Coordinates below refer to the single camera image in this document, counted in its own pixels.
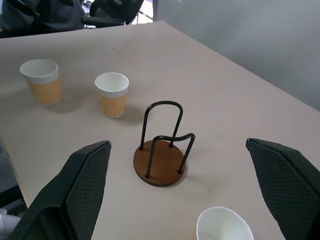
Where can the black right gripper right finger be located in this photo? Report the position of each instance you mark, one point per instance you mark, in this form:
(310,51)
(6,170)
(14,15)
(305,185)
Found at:
(287,182)

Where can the black office chair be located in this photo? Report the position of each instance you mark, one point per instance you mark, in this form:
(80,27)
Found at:
(110,12)

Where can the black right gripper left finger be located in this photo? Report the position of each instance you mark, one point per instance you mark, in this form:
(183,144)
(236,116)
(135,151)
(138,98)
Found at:
(62,197)

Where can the orange white ribbed paper cup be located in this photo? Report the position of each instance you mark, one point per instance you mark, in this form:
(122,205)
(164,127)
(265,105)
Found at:
(112,96)
(42,82)
(221,226)

